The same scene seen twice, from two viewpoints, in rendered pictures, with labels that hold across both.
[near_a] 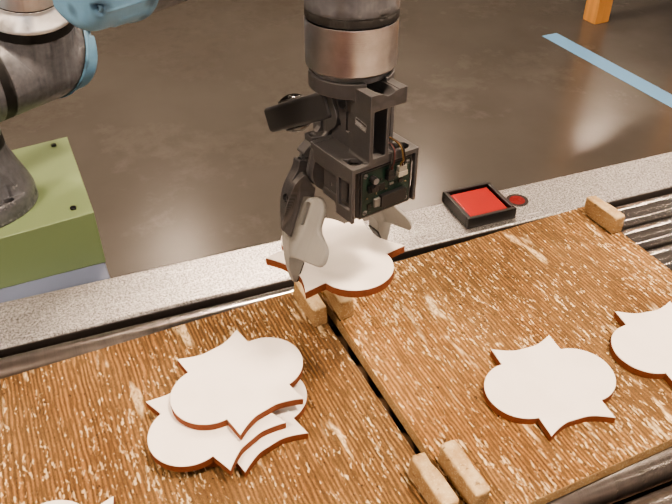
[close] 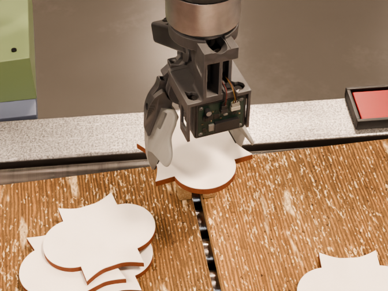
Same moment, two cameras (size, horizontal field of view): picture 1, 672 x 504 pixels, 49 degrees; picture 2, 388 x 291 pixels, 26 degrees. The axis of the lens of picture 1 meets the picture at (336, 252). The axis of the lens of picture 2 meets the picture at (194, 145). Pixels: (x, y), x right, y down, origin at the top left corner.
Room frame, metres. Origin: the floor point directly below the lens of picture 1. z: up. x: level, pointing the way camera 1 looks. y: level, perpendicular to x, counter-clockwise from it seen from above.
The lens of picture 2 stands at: (-0.10, -0.19, 1.76)
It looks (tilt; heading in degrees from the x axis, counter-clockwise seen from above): 45 degrees down; 15
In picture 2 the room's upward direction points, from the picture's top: straight up
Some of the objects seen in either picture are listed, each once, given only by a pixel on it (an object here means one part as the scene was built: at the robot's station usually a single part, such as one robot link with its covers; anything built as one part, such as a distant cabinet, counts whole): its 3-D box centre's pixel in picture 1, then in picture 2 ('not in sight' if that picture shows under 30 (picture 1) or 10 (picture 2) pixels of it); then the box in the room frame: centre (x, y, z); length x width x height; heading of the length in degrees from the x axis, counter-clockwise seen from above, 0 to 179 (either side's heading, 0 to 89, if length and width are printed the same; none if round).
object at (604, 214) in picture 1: (604, 213); not in sight; (0.80, -0.36, 0.95); 0.06 x 0.02 x 0.03; 25
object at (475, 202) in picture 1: (478, 205); (375, 107); (0.86, -0.20, 0.92); 0.06 x 0.06 x 0.01; 21
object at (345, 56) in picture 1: (354, 42); (206, 2); (0.57, -0.01, 1.28); 0.08 x 0.08 x 0.05
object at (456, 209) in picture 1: (478, 204); (376, 106); (0.86, -0.20, 0.92); 0.08 x 0.08 x 0.02; 21
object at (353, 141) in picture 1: (355, 137); (205, 71); (0.56, -0.02, 1.19); 0.09 x 0.08 x 0.12; 35
